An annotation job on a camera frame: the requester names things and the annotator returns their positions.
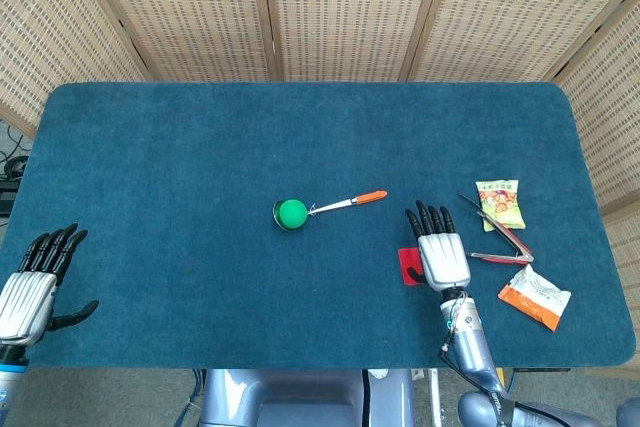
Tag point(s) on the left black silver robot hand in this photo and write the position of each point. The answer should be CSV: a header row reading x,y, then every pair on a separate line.
x,y
25,302

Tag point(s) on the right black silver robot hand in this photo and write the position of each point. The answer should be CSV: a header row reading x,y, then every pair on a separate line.
x,y
442,259

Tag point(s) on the red rectangular packet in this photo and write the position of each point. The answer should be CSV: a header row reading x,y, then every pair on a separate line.
x,y
407,257

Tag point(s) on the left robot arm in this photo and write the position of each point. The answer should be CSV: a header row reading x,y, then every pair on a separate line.
x,y
10,377

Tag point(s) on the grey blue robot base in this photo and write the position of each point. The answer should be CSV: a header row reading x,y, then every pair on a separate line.
x,y
300,397

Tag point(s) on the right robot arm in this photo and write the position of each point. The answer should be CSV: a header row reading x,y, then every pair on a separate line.
x,y
472,347

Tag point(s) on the metal kitchen tongs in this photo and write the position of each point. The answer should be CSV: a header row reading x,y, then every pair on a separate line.
x,y
510,237

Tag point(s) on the yellow snack packet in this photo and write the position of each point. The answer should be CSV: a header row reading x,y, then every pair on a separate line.
x,y
502,202

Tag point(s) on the orange white snack packet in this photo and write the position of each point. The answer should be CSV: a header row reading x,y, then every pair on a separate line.
x,y
537,299

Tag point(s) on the white table leg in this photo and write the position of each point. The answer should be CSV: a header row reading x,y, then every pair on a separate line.
x,y
434,392

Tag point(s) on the green ball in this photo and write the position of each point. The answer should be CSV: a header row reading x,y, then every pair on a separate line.
x,y
292,213

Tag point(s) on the blue table mat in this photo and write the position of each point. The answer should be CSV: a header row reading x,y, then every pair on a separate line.
x,y
200,197

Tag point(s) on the woven bamboo screen panel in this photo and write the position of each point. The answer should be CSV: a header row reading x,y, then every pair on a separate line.
x,y
515,12
612,122
185,12
45,37
350,12

